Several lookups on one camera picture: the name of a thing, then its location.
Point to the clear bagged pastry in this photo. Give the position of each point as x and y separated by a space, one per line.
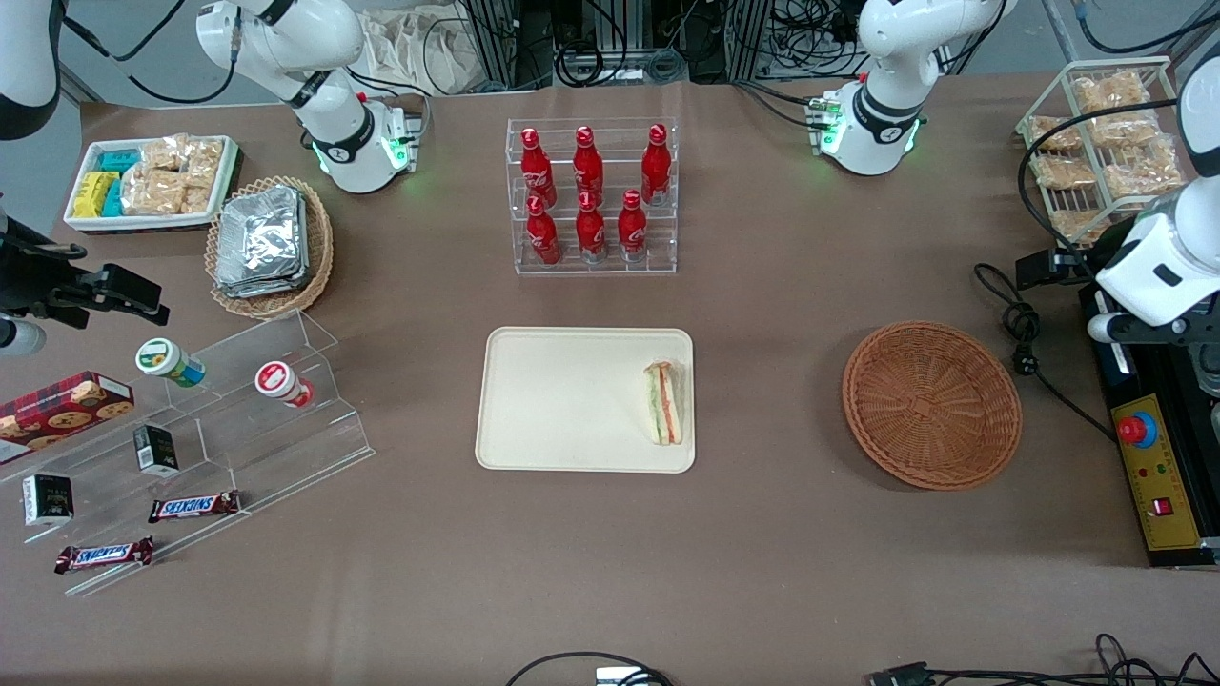
1139 171
1077 226
1053 133
1123 129
1110 90
1065 171

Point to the cream plastic tray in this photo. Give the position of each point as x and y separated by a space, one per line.
562 400

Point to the small white device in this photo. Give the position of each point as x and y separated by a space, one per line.
620 676

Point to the yellow snack packet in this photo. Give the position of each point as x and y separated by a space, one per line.
93 195

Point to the black machine with yellow panel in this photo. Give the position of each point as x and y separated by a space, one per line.
1158 476

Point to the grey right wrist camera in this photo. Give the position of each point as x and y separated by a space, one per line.
19 336

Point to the red cookie box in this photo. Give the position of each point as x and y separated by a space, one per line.
62 410

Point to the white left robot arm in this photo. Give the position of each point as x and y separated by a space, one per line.
886 105

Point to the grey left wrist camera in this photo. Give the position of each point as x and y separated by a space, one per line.
1120 329

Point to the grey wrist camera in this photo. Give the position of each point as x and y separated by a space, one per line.
19 336
1120 329

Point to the oval tan wicker basket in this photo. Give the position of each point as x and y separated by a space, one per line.
319 252

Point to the round brown wicker basket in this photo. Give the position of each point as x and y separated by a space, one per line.
939 410

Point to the Snickers chocolate bar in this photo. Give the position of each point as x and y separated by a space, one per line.
103 554
193 506

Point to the green lid snack cup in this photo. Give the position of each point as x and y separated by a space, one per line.
164 360

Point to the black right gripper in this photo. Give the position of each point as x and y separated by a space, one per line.
36 281

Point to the silver foil packet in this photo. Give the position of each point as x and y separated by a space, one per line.
259 233
303 267

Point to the clear acrylic bottle rack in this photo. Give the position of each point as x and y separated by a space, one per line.
658 238

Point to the clear acrylic stepped display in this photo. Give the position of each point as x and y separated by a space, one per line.
286 448

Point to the red cola bottle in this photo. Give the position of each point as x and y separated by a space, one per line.
537 171
656 170
588 170
591 233
632 231
543 238

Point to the teal snack packet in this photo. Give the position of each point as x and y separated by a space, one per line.
119 161
113 200

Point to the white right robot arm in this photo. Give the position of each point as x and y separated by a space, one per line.
334 114

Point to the aluminium frame post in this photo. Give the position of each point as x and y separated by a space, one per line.
748 38
496 38

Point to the white rectangular snack tray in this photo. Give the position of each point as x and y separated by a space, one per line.
143 222

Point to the clear rice cracker bag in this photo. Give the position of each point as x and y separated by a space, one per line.
196 200
205 160
164 152
152 192

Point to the clear plastic bags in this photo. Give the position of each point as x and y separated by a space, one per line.
419 52

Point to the black and white box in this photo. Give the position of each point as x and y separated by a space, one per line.
48 500

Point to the small black box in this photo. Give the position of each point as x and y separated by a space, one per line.
155 450

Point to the triangle sandwich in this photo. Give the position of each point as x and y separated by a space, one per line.
664 405

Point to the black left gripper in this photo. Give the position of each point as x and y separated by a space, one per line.
1088 258

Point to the red lid snack cup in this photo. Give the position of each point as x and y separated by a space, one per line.
278 381

